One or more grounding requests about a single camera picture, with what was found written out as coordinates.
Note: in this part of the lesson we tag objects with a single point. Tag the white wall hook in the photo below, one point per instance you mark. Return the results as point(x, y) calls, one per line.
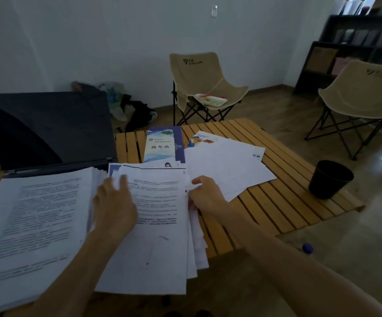
point(214, 11)

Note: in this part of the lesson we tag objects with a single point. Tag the person's right hand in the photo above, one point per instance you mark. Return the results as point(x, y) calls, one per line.
point(209, 199)

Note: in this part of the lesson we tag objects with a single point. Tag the person's right black shoe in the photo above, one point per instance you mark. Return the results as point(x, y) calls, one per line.
point(203, 313)

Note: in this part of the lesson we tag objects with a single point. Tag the wooden slatted table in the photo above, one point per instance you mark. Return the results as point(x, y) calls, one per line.
point(276, 207)

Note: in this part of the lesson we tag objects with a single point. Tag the colourful illustrated leaflet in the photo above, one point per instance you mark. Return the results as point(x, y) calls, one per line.
point(199, 139)

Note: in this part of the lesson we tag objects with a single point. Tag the grey laptop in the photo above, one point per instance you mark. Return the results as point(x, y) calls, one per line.
point(52, 128)

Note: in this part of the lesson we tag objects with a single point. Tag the tall narrow window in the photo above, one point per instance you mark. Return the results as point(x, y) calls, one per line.
point(356, 4)

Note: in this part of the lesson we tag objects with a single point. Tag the dark bottle with blue cap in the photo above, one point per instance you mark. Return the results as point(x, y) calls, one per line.
point(307, 248)

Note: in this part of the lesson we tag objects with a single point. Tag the person's left forearm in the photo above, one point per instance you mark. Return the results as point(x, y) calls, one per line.
point(75, 280)

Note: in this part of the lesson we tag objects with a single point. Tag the red and white booklet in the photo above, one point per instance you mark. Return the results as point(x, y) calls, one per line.
point(210, 99)

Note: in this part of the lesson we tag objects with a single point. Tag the black shelf unit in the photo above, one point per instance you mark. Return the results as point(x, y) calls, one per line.
point(301, 85)

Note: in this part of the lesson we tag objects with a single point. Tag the beige folding chair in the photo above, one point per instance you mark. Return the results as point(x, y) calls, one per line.
point(197, 72)
point(362, 92)

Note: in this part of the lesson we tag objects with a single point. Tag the blue booklet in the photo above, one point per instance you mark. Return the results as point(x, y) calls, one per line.
point(162, 145)

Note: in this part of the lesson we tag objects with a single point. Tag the sorted text document stack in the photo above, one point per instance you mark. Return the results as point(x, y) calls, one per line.
point(29, 227)

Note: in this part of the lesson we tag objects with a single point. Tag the thin stack of sorted sheets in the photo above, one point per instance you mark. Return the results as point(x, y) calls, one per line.
point(158, 247)

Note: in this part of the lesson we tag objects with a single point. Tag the person's left black shoe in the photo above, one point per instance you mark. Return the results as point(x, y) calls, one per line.
point(172, 314)

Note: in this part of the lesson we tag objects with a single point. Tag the woven storage basket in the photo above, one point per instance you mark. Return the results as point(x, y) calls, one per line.
point(321, 60)

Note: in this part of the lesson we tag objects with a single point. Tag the person's black shoe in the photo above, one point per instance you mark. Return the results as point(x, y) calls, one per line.
point(203, 313)
point(172, 314)

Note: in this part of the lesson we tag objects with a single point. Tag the black plastic pot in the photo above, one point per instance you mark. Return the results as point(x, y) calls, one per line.
point(329, 181)

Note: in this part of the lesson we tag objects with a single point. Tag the person's left hand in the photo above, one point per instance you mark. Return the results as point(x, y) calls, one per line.
point(115, 214)

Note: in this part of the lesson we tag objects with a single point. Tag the resume sheet with photo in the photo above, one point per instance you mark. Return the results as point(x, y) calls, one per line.
point(144, 167)

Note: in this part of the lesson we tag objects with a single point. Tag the person's right forearm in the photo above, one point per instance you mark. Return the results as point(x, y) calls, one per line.
point(303, 274)

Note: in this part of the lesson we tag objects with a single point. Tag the pink storage box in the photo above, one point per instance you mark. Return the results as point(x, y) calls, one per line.
point(341, 66)

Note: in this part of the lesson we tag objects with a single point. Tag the pile of white papers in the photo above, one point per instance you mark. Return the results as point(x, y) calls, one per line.
point(230, 168)

